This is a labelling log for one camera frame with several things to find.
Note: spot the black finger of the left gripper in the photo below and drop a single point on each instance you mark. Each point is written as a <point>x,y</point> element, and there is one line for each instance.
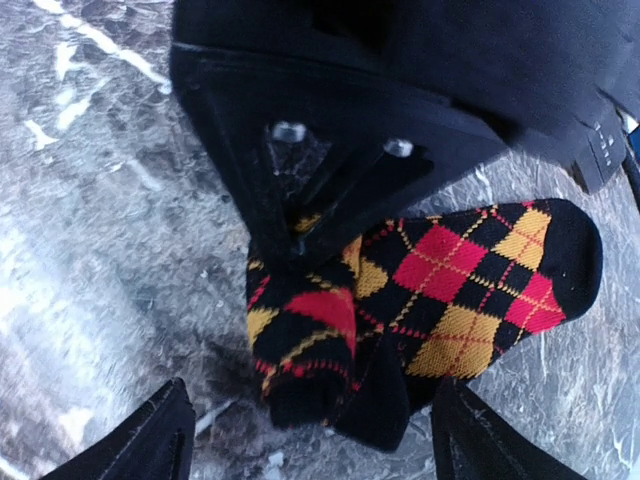
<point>240,165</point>

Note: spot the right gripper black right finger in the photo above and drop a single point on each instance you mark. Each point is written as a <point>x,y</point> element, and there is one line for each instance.
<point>471,441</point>

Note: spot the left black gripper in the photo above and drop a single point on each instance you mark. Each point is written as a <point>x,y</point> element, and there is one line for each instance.
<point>412,94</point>

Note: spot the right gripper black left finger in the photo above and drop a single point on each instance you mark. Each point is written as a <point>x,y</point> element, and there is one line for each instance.
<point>155,442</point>

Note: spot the argyle black red orange sock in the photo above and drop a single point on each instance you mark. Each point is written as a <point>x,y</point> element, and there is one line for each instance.
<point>364,341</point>

